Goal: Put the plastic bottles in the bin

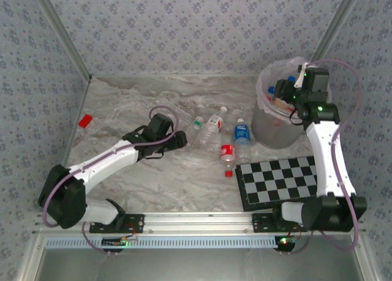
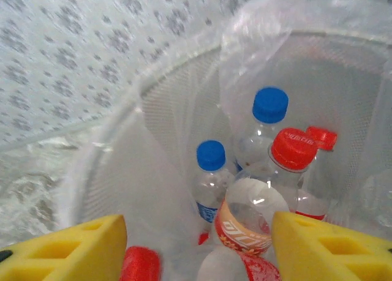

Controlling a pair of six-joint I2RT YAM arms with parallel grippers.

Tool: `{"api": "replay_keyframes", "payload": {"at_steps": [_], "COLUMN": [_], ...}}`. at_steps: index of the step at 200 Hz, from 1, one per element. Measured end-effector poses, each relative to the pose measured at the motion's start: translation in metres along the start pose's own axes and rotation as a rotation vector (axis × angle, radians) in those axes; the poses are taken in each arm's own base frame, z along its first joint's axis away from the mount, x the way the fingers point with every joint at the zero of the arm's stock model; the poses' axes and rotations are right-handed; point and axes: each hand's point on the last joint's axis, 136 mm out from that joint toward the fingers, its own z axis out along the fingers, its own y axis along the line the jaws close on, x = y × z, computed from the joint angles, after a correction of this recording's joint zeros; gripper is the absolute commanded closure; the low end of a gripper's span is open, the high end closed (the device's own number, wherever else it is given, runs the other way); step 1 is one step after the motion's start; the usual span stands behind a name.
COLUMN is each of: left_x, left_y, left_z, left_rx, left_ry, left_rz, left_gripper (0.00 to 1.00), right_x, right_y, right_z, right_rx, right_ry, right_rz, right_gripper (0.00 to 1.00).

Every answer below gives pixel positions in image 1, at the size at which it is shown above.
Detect left aluminium frame post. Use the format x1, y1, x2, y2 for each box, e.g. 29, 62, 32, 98
30, 0, 92, 80

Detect left aluminium side rail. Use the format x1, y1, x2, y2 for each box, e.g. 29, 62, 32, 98
61, 75, 93, 166

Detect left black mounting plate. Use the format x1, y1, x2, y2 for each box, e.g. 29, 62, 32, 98
89, 213, 145, 234

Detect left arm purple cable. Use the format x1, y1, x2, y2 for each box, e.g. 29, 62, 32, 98
42, 105, 180, 257

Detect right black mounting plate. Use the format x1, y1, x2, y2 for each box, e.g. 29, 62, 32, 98
251, 212, 309, 233

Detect white cap blue label bottle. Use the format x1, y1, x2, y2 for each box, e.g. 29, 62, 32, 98
234, 118, 252, 164

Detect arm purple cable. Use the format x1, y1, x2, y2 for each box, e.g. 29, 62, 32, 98
42, 105, 180, 257
280, 59, 363, 257

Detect black white checkerboard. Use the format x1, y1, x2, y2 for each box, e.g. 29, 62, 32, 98
235, 155, 319, 212

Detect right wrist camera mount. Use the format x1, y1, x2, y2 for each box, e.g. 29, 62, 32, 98
293, 64, 307, 89

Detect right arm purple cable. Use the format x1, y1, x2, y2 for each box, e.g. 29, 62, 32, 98
280, 59, 363, 257

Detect red block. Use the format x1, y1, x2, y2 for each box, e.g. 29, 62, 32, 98
78, 113, 94, 129

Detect right circuit board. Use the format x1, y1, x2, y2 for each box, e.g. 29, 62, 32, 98
274, 235, 297, 253

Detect black mounting plate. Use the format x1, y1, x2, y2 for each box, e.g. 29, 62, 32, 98
89, 213, 145, 234
251, 212, 309, 233

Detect short bottle red label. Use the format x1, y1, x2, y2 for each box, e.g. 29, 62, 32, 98
220, 143, 238, 178

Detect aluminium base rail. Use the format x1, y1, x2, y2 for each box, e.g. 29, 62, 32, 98
32, 211, 367, 236

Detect left circuit board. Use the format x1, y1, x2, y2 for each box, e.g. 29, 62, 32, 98
102, 236, 138, 249

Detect aluminium frame post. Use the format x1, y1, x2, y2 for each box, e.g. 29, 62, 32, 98
311, 0, 366, 61
30, 0, 92, 80

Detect grey metal panel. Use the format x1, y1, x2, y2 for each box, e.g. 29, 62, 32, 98
36, 249, 365, 281

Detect right aluminium frame post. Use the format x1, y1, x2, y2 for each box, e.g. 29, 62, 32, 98
311, 0, 366, 61

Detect green cap clear bottle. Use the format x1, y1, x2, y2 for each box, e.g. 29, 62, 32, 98
186, 116, 205, 143

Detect translucent grey bin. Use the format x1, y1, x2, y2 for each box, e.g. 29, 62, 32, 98
251, 56, 333, 149

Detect slotted cable duct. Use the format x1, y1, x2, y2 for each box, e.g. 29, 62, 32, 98
45, 235, 281, 250

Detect circuit board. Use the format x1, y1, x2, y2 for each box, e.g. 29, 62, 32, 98
102, 236, 138, 249
274, 235, 297, 253

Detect white cap ribbed water bottle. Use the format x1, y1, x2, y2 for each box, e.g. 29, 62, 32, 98
194, 106, 229, 150

